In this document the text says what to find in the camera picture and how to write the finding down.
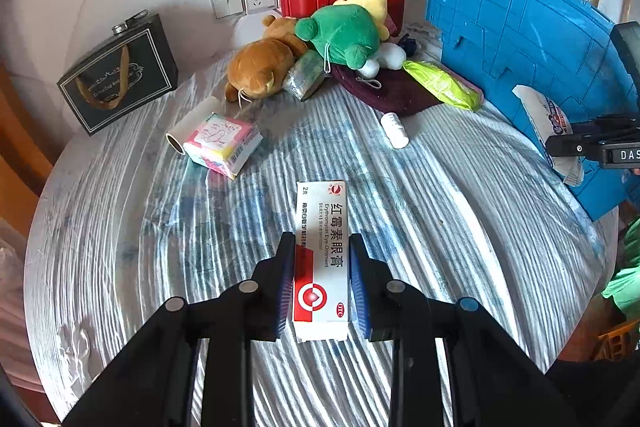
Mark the white snack bag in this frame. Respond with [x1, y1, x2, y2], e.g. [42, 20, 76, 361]
[512, 84, 584, 186]

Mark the green wet wipes pack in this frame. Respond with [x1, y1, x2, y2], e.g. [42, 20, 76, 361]
[402, 61, 484, 112]

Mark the white medicine bottle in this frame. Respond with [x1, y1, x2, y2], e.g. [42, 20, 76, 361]
[380, 113, 410, 150]

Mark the maroon fabric hat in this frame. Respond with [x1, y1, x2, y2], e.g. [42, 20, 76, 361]
[331, 65, 440, 117]

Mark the white duck plush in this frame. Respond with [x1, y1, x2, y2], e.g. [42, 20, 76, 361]
[358, 42, 407, 79]

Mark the red white medicine box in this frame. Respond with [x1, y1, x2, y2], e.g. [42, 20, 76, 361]
[292, 181, 349, 343]

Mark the pink pastel tissue box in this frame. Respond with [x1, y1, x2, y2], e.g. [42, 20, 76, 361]
[183, 113, 262, 179]

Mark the green yellow plush toy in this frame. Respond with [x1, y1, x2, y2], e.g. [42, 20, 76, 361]
[294, 0, 390, 72]

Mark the white paper roll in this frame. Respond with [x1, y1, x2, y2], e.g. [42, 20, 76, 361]
[165, 96, 224, 155]

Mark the brown bear plush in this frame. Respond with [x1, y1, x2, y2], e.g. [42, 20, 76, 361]
[224, 15, 308, 103]

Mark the blue plastic crate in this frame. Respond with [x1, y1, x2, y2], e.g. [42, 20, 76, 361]
[425, 0, 640, 223]

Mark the black gift bag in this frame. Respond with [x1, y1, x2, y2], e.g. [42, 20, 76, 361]
[58, 10, 179, 135]

